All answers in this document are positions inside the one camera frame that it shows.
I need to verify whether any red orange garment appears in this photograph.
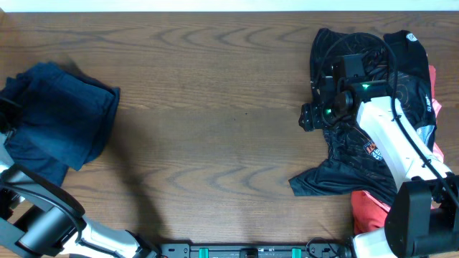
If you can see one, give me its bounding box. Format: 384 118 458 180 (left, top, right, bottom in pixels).
351 65 444 234

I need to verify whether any folded dark blue garment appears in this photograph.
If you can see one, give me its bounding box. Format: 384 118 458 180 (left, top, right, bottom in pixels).
5 140 69 186

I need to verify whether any dark blue garment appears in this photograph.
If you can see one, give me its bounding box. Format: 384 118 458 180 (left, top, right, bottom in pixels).
5 140 69 186
1 62 120 170

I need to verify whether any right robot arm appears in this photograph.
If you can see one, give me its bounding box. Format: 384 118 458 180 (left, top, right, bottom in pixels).
308 54 458 257

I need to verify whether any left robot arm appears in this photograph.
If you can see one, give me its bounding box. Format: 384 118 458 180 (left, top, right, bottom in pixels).
1 95 161 257

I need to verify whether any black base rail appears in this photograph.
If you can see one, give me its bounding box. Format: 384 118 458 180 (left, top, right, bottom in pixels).
159 241 353 258

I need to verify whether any black orange patterned jersey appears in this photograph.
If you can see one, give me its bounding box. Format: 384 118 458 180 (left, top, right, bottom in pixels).
289 28 437 205

